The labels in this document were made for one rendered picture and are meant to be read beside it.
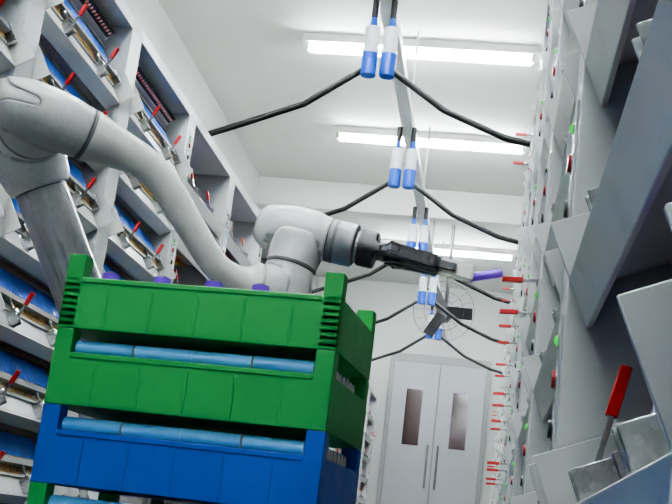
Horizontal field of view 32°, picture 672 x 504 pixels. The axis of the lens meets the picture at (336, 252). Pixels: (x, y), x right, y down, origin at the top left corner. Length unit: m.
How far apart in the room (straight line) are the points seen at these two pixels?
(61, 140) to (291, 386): 1.11
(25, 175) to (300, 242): 0.54
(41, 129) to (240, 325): 1.05
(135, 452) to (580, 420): 0.46
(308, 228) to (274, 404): 1.16
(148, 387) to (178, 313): 0.08
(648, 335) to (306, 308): 0.82
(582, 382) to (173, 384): 0.43
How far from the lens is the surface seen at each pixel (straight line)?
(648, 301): 0.37
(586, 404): 0.98
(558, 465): 0.97
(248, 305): 1.18
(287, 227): 2.30
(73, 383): 1.23
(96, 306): 1.24
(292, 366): 1.17
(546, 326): 1.70
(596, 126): 1.04
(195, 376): 1.19
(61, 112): 2.16
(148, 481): 1.19
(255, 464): 1.16
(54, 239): 2.29
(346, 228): 2.30
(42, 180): 2.29
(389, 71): 4.49
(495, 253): 10.19
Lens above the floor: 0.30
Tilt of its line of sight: 14 degrees up
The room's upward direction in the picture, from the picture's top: 7 degrees clockwise
